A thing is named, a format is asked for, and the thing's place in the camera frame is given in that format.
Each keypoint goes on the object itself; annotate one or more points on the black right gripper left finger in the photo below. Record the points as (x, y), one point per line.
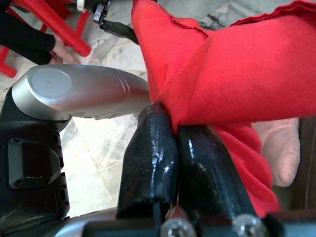
(148, 160)

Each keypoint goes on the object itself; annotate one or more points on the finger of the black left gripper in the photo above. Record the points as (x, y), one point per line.
(118, 28)

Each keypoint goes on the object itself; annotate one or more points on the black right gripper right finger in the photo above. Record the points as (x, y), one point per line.
(209, 172)

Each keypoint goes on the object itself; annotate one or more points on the red pillow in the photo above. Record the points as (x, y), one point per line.
(222, 74)

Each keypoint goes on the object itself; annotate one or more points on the grey fabric sofa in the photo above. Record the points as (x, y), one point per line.
(308, 160)

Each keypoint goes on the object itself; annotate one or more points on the person's bare hand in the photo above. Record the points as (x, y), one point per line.
(61, 53)

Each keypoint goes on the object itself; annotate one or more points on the red plastic stool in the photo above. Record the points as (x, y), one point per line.
(61, 27)

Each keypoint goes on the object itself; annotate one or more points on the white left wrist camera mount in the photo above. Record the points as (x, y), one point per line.
(81, 5)

